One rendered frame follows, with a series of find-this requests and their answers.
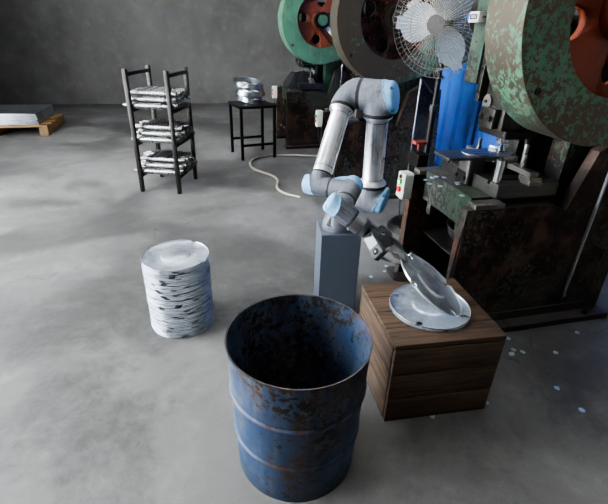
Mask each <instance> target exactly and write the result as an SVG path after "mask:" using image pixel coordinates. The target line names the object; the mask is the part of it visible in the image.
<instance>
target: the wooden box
mask: <svg viewBox="0 0 608 504"><path fill-rule="evenodd" d="M443 283H444V282H443ZM407 284H415V283H414V282H412V283H410V281H409V282H395V283H381V284H367V285H362V293H361V302H360V312H359V315H360V316H361V317H362V318H363V319H364V320H365V322H366V323H367V325H368V326H369V328H370V330H371V333H372V336H373V351H372V354H371V357H370V361H369V367H368V372H367V378H366V380H367V382H368V385H369V387H370V390H371V392H372V394H373V397H374V399H375V402H376V404H377V406H378V409H379V411H380V414H381V416H382V417H383V420H384V421H391V420H399V419H407V418H415V417H422V416H430V415H438V414H446V413H453V412H461V411H469V410H477V409H484V407H485V404H486V400H487V397H488V394H489V391H490V387H491V385H492V382H493V378H494V375H495V372H496V369H497V366H498V365H497V364H498V363H499V360H500V356H501V353H502V350H503V347H504V344H505V339H506V338H507V335H506V334H505V332H504V331H503V330H502V329H501V328H500V327H499V326H498V325H497V324H496V323H495V322H494V321H493V320H491V319H492V318H491V317H490V316H489V315H488V314H487V313H486V312H485V311H484V310H483V309H482V308H481V307H480V306H479V305H478V303H477V302H476V301H475V300H474V299H473V298H472V297H471V296H470V295H469V294H468V293H467V292H466V291H465V289H464V288H463V287H462V286H461V285H460V284H459V283H458V282H457V281H456V280H455V279H454V278H451V279H446V283H444V284H445V285H446V286H447V285H449V286H451V287H452V288H453V290H454V291H455V293H456V294H458V295H459V296H461V297H462V298H463V299H464V300H465V301H466V302H467V303H468V305H469V307H470V309H471V316H470V320H469V322H468V323H467V324H466V325H465V326H464V327H463V328H461V329H459V330H456V331H452V332H447V330H443V331H445V332H430V331H425V330H421V329H418V328H415V327H412V326H410V325H408V324H406V323H404V322H403V321H401V320H400V319H399V318H397V317H396V316H395V315H394V313H393V312H392V311H393V310H391V308H390V305H389V299H390V296H391V294H392V293H393V291H394V290H395V289H397V288H399V287H401V286H403V285H407Z"/></svg>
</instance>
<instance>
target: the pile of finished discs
mask: <svg viewBox="0 0 608 504"><path fill-rule="evenodd" d="M413 285H414V286H416V284H407V285H403V286H401V287H399V288H397V289H395V290H394V291H393V293H392V294H391V296H390V299H389V305H390V308H391V310H393V311H392V312H393V313H394V315H395V316H396V317H397V318H399V319H400V320H401V321H403V322H404V323H406V324H408V325H410V326H412V327H415V328H418V329H421V330H425V331H430V332H445V331H443V330H447V332H452V331H456V330H459V329H461V328H463V327H464V326H465V325H466V324H467V323H468V322H469V320H470V316H471V309H470V307H469V305H468V303H467V302H466V301H465V300H464V299H463V298H462V297H461V296H459V295H458V294H457V296H458V298H459V300H460V303H461V306H462V313H461V315H460V316H458V317H451V316H448V315H446V314H444V313H442V312H440V311H439V310H437V309H436V308H435V307H433V306H432V305H431V304H430V303H429V302H427V301H426V300H425V299H424V298H423V297H422V296H421V295H420V294H419V293H418V291H417V290H416V289H415V288H414V287H413Z"/></svg>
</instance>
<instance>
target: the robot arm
mask: <svg viewBox="0 0 608 504"><path fill-rule="evenodd" d="M399 102H400V92H399V87H398V84H397V83H396V82H395V81H393V80H387V79H370V78H360V77H358V78H353V79H351V80H349V81H347V82H346V83H344V84H343V85H342V86H341V87H340V88H339V89H338V91H337V92H336V93H335V95H334V97H333V98H332V101H331V103H330V107H329V110H330V111H331V112H330V116H329V119H328V122H327V125H326V129H325V132H324V135H323V138H322V142H321V145H320V148H319V151H318V155H317V158H316V161H315V164H314V168H313V171H312V174H306V175H305V176H304V178H303V180H302V190H303V192H304V193H306V194H309V195H313V196H320V197H325V198H327V200H326V202H325V203H324V205H323V209H324V211H326V214H325V216H324V219H323V221H322V228H323V229H324V230H326V231H328V232H331V233H336V234H345V233H350V232H353V233H354V234H356V235H357V236H359V237H360V236H361V235H363V234H364V235H363V236H362V239H363V241H364V243H365V244H366V246H367V248H368V250H369V252H370V254H371V255H372V257H373V259H374V260H376V261H379V260H380V259H382V260H384V261H388V262H392V263H396V264H401V262H400V259H399V258H398V257H397V256H396V255H395V254H394V253H397V254H398V255H399V257H401V258H402V259H403V261H405V262H407V263H408V257H407V255H406V253H405V251H404V249H403V248H402V247H401V244H400V242H399V241H398V240H397V239H396V238H394V237H392V236H391V235H392V232H391V231H390V230H388V229H387V228H386V227H385V226H383V225H382V224H381V225H380V226H379V227H377V226H376V225H375V224H373V223H372V222H371V220H370V219H368V217H367V216H366V215H364V214H363V213H362V212H361V211H365V212H371V213H377V214H379V213H381V212H382V211H383V210H384V208H385V206H386V203H387V201H388V197H389V193H390V189H389V188H388V187H386V181H385V180H384V179H383V173H384V163H385V153H386V143H387V132H388V122H389V121H390V120H391V119H392V118H393V114H396V113H397V111H398V109H399ZM355 110H362V111H363V117H364V119H365V120H366V133H365V147H364V162H363V176H362V178H361V179H360V178H359V177H358V176H355V175H350V176H342V177H336V178H331V176H332V173H333V169H334V166H335V163H336V160H337V156H338V153H339V150H340V147H341V143H342V140H343V137H344V134H345V130H346V127H347V124H348V121H349V118H350V117H352V116H353V113H354V111H355ZM359 210H360V211H359ZM386 229H387V230H388V231H389V232H388V231H387V230H386ZM386 231H387V232H386ZM391 245H392V247H391ZM388 247H391V250H392V251H393V252H394V253H393V252H391V251H387V250H386V249H387V248H388Z"/></svg>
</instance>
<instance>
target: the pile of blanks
mask: <svg viewBox="0 0 608 504"><path fill-rule="evenodd" d="M202 262H203V263H202V264H200V265H198V266H196V267H194V268H191V269H188V270H184V271H178V272H158V271H156V270H155V271H154V270H150V269H148V268H146V267H145V266H144V265H143V264H142V263H141V267H142V273H143V276H144V285H145V288H146V294H147V302H148V305H149V312H150V317H151V325H152V327H153V329H154V331H155V332H156V333H158V334H159V335H161V336H163V337H167V338H174V339H180V338H183V337H184V338H188V337H192V336H195V335H197V334H200V333H202V332H203V331H205V330H206V329H208V328H209V327H210V326H211V324H212V323H213V321H214V300H213V291H212V282H211V266H210V260H209V256H208V258H207V259H206V260H205V261H202Z"/></svg>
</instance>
